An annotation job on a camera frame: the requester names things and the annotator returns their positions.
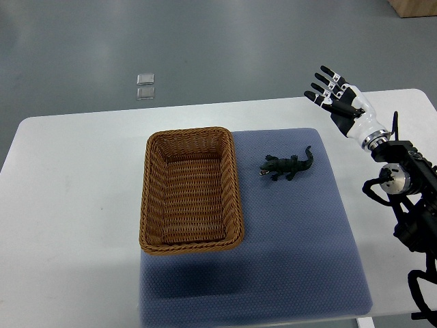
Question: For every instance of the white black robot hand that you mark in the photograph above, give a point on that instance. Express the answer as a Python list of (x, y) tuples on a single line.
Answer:
[(349, 109)]

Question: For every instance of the dark toy crocodile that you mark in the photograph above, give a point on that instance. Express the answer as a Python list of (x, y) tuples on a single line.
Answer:
[(290, 166)]

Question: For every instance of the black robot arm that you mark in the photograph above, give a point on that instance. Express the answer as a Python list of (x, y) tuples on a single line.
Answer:
[(407, 184)]

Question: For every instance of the brown wicker basket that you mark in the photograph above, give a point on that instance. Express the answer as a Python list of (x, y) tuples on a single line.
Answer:
[(191, 197)]

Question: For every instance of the wooden box corner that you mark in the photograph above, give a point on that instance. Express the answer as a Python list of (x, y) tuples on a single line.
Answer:
[(414, 8)]

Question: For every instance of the blue textured mat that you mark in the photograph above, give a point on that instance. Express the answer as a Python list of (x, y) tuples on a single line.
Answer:
[(298, 259)]

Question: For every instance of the white table leg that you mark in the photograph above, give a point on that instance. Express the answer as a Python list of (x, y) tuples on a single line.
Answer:
[(365, 322)]

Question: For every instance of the upper floor socket plate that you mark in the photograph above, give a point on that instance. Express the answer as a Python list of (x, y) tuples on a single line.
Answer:
[(145, 79)]

